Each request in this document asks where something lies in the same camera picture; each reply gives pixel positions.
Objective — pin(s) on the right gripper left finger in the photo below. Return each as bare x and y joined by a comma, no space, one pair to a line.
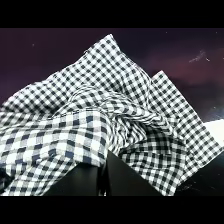
78,181

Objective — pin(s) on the checked shirt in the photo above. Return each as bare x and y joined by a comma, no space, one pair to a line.
100,110

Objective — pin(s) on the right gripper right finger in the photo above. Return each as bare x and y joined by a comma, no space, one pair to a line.
128,176

